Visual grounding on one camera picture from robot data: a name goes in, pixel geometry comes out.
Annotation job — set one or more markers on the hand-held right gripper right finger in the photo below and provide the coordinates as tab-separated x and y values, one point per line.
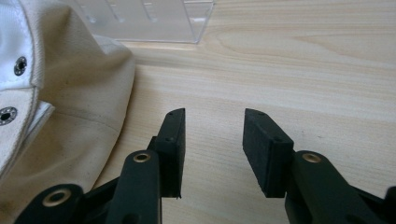
267	155

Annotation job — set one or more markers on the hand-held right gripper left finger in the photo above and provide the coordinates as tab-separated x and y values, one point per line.
171	149

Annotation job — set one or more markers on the cream baseball cap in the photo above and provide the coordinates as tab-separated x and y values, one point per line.
59	109

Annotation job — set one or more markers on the clear plastic tray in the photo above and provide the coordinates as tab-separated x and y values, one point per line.
149	20

